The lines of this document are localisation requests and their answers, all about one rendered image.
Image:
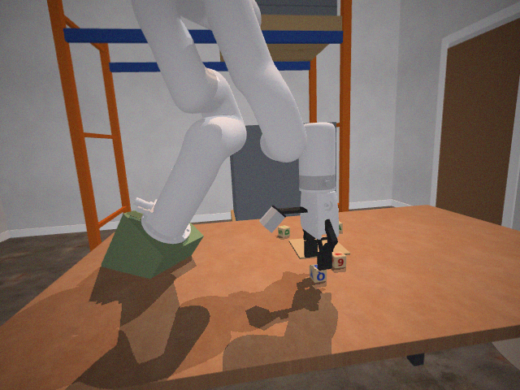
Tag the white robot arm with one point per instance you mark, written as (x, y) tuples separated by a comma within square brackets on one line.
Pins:
[(221, 133)]

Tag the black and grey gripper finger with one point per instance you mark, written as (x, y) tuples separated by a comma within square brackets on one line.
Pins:
[(310, 245), (324, 256)]

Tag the tan flat mat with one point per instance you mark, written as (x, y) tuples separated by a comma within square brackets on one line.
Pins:
[(298, 245)]

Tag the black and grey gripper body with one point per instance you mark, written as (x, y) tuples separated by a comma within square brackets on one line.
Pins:
[(321, 205)]

